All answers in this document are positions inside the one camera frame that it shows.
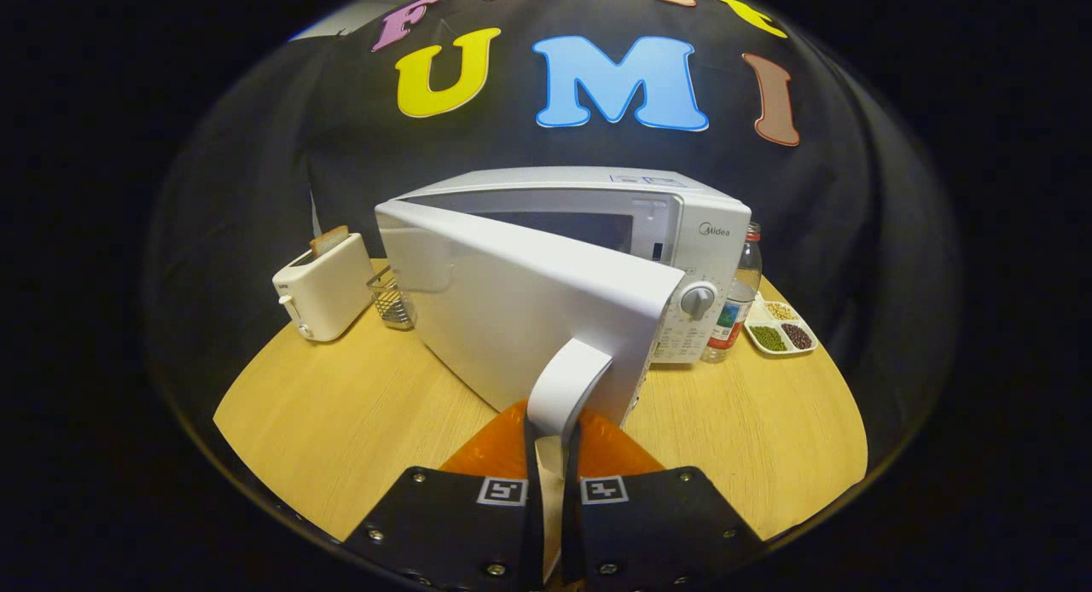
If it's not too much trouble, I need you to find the clear bottle with red label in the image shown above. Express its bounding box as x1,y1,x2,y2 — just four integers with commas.
704,223,764,364

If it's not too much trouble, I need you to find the white microwave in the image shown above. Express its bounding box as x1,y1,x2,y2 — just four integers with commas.
374,166,753,580

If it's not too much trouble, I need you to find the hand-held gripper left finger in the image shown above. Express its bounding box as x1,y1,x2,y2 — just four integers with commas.
341,398,547,592

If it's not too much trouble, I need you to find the wire mesh basket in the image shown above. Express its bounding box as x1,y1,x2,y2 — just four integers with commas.
367,265,417,331

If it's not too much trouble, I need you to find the brown toast slice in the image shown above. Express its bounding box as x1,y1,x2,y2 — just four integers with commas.
309,225,351,258

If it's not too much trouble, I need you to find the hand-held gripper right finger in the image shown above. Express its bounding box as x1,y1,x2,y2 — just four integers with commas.
559,407,764,592

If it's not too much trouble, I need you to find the white divided dish of beans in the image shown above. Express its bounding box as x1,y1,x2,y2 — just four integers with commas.
744,298,820,357

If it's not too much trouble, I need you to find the white toaster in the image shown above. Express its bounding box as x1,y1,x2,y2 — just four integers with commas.
272,232,376,344

